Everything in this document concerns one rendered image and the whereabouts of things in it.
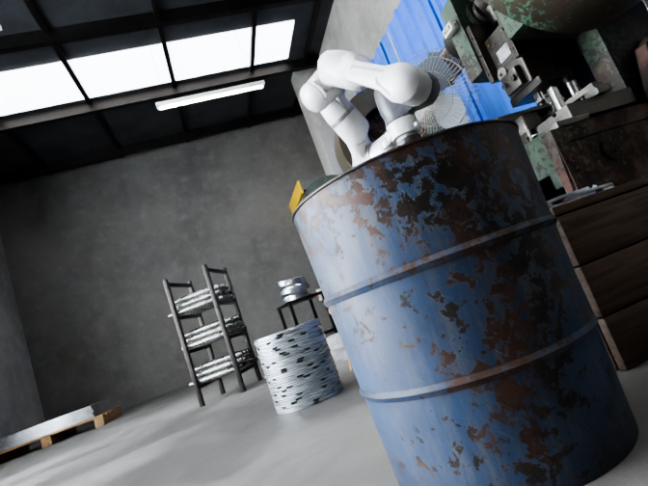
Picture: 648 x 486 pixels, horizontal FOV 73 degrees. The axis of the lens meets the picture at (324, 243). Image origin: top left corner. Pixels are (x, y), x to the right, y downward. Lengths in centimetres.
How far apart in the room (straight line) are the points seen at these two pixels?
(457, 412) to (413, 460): 11
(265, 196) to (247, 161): 78
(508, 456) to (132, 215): 820
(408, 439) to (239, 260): 759
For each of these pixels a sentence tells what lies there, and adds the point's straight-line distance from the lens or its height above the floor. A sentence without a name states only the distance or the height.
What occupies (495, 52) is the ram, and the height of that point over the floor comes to 110.
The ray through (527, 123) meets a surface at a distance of 194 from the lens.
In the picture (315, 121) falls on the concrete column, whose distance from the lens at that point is 739.
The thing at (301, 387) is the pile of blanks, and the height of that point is 7.
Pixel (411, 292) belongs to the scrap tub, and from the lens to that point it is 61.
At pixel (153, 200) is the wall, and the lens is 860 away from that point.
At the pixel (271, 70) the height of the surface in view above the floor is 419.
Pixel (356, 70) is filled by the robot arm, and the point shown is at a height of 90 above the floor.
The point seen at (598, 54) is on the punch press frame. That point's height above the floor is 89.
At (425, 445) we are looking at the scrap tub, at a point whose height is 9.
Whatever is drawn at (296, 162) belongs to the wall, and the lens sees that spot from 883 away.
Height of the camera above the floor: 30
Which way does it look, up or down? 9 degrees up
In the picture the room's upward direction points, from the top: 20 degrees counter-clockwise
